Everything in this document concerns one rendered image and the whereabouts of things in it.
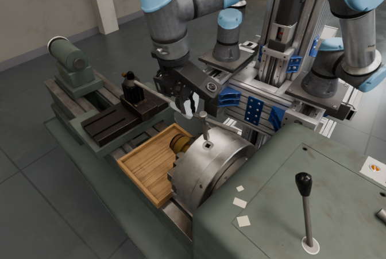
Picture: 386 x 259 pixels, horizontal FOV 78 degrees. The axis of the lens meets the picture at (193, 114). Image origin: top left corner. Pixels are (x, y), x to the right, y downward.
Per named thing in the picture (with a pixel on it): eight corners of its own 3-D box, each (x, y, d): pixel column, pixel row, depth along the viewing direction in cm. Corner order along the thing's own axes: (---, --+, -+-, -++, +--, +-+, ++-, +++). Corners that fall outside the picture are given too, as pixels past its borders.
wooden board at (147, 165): (215, 158, 116) (216, 153, 114) (157, 209, 98) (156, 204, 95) (174, 127, 132) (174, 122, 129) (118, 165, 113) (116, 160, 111)
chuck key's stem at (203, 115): (211, 137, 72) (208, 112, 63) (208, 142, 71) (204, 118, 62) (205, 134, 73) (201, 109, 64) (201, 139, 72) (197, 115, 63)
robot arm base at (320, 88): (307, 74, 117) (313, 57, 111) (339, 85, 111) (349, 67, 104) (296, 89, 109) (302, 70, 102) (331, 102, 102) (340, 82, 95)
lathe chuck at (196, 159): (246, 167, 102) (250, 122, 78) (195, 224, 90) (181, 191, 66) (229, 155, 107) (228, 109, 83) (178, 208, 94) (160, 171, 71)
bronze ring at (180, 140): (200, 139, 91) (184, 127, 96) (182, 153, 86) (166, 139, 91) (200, 154, 97) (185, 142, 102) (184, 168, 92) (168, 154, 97)
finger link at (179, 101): (186, 104, 64) (182, 79, 58) (192, 107, 63) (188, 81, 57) (177, 116, 61) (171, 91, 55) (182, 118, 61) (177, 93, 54)
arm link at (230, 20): (213, 41, 122) (215, 15, 113) (219, 31, 132) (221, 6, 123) (237, 45, 120) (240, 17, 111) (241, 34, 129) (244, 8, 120)
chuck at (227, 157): (253, 172, 100) (259, 127, 77) (201, 231, 88) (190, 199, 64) (246, 167, 102) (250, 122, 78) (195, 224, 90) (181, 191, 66)
